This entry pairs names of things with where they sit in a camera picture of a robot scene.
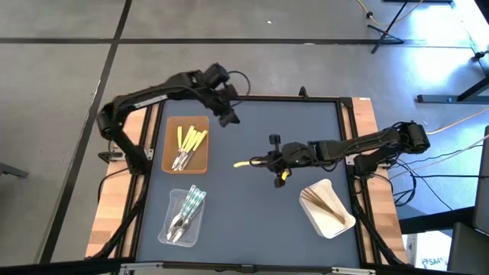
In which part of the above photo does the grey furniture foot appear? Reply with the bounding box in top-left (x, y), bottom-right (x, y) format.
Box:
top-left (0, 162), bottom-right (30, 179)

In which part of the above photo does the yellow-handled utensil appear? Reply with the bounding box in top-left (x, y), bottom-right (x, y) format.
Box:
top-left (177, 128), bottom-right (199, 170)
top-left (172, 125), bottom-right (184, 169)

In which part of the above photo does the black furniture base bar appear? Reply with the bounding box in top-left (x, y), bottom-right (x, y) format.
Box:
top-left (398, 205), bottom-right (477, 235)

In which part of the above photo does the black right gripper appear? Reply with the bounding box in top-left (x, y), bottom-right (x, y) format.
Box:
top-left (249, 133), bottom-right (319, 189)

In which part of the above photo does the orange translucent plastic bin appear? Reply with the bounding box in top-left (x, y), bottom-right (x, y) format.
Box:
top-left (160, 115), bottom-right (211, 176)

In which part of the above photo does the black light stand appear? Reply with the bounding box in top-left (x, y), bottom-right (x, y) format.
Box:
top-left (366, 0), bottom-right (410, 55)

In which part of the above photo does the grey box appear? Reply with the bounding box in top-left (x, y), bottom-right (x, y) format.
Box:
top-left (445, 222), bottom-right (489, 275)

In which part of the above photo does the dark grey panel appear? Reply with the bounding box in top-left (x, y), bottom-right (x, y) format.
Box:
top-left (472, 125), bottom-right (489, 235)

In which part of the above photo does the white cup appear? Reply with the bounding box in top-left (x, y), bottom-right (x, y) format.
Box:
top-left (298, 178), bottom-right (358, 240)

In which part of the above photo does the silver metal bracket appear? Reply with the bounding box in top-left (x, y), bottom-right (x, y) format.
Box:
top-left (331, 267), bottom-right (377, 275)
top-left (119, 262), bottom-right (164, 274)

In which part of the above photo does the white cable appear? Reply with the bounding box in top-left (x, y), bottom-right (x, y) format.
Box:
top-left (426, 105), bottom-right (489, 135)
top-left (388, 135), bottom-right (489, 180)

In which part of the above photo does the gold knife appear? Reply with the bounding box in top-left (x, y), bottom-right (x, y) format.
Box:
top-left (300, 189), bottom-right (347, 226)

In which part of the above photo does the black desk leg frame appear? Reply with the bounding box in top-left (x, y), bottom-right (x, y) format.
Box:
top-left (416, 47), bottom-right (489, 105)

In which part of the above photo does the yellow-handled knife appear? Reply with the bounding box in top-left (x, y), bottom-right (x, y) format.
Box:
top-left (175, 125), bottom-right (196, 170)
top-left (180, 129), bottom-right (209, 172)
top-left (179, 130), bottom-right (202, 171)
top-left (232, 159), bottom-right (265, 169)

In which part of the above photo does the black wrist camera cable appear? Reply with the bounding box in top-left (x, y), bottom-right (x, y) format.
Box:
top-left (226, 70), bottom-right (252, 108)

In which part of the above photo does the black aluminium table frame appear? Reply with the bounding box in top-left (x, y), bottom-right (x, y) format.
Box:
top-left (129, 92), bottom-right (366, 268)

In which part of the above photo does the yellow cable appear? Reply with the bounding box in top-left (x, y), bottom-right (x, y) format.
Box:
top-left (355, 0), bottom-right (426, 28)

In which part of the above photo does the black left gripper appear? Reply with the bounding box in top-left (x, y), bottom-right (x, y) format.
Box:
top-left (198, 62), bottom-right (241, 129)

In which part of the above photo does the black camera rig bar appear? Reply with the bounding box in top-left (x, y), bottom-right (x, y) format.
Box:
top-left (0, 257), bottom-right (489, 275)

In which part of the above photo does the black cable bundle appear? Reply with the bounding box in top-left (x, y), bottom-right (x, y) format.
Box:
top-left (353, 183), bottom-right (408, 267)
top-left (84, 170), bottom-right (154, 260)

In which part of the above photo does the clear plastic bin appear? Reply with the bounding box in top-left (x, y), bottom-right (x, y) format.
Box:
top-left (157, 187), bottom-right (208, 248)

